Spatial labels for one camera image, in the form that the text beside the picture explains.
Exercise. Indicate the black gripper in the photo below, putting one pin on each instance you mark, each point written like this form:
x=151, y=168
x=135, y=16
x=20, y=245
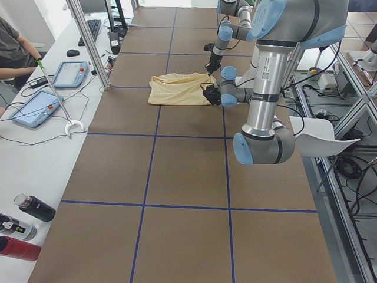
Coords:
x=214, y=62

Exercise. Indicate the cream long-sleeve graphic shirt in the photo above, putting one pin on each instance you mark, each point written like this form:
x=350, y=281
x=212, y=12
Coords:
x=179, y=89

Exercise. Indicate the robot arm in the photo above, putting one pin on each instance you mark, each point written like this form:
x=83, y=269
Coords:
x=237, y=24
x=277, y=27

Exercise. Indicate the white plastic chair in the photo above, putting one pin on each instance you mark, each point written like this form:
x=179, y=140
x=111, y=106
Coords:
x=316, y=138

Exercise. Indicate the black keyboard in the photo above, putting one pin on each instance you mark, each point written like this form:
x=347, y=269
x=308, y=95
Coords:
x=94, y=27

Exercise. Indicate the black computer mouse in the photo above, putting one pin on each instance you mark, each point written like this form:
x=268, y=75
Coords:
x=72, y=53

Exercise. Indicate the far teach pendant tablet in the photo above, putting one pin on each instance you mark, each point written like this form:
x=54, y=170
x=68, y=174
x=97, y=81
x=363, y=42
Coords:
x=70, y=74

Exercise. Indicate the teach pendant tablet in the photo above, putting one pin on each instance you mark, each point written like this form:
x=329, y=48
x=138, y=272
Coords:
x=70, y=74
x=36, y=110

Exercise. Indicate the reacher grabber tool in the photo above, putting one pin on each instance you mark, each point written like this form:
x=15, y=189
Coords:
x=70, y=122

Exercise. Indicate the near teach pendant tablet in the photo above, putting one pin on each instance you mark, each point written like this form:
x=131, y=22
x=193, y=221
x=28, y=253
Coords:
x=36, y=110

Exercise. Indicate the seated person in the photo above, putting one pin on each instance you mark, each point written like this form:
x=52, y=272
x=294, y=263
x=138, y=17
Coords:
x=18, y=56

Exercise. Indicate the black water bottle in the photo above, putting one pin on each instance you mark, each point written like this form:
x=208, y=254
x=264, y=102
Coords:
x=35, y=207

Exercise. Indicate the grey metal bottle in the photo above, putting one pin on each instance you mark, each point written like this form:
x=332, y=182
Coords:
x=16, y=228

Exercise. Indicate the red water bottle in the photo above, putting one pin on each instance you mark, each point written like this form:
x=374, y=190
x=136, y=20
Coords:
x=17, y=249

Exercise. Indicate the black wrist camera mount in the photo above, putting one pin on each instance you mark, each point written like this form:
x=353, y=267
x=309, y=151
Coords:
x=211, y=93
x=208, y=47

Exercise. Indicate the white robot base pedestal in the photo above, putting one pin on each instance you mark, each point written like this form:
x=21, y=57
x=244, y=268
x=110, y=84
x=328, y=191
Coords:
x=247, y=80

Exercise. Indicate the aluminium frame post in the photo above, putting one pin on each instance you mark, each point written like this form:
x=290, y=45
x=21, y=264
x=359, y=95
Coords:
x=89, y=42

